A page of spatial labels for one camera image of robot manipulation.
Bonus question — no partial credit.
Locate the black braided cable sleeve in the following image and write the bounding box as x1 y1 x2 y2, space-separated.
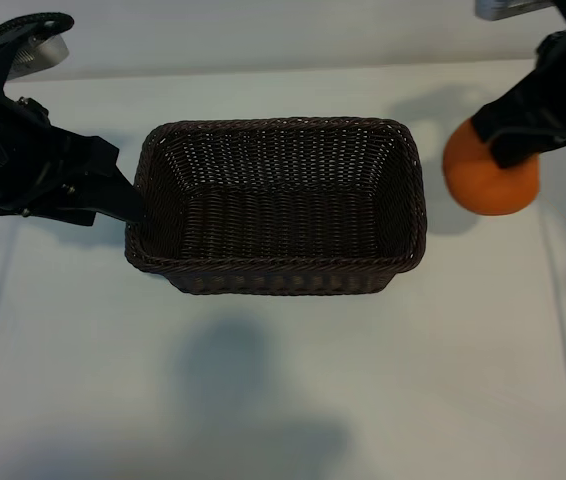
0 12 75 64

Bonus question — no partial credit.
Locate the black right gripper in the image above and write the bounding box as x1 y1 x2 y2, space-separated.
470 0 566 170

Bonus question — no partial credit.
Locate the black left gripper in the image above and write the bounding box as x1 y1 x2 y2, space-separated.
0 34 145 227

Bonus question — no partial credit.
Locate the orange fruit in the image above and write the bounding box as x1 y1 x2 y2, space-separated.
442 119 541 217

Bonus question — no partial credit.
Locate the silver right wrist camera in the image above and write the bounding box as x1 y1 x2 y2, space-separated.
473 0 557 22

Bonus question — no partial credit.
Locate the dark brown wicker basket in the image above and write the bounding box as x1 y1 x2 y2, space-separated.
123 116 428 297

